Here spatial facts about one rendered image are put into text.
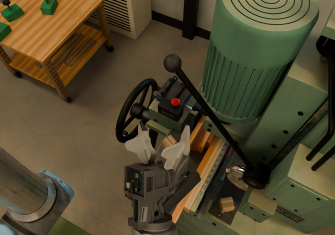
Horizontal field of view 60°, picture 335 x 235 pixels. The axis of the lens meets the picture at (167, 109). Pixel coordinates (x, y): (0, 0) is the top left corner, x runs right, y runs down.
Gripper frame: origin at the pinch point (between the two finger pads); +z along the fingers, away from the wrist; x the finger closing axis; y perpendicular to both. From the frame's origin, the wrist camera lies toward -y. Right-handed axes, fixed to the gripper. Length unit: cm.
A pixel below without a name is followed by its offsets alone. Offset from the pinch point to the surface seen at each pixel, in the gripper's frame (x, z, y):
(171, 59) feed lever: -5.7, 11.6, 3.3
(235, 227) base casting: 14, -36, -43
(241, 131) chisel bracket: 5.0, -3.0, -33.6
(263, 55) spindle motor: -18.5, 12.0, -6.3
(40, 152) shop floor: 159, -25, -25
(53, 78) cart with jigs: 143, 24, -27
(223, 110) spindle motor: -1.9, 2.8, -16.7
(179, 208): 18.1, -26.3, -21.6
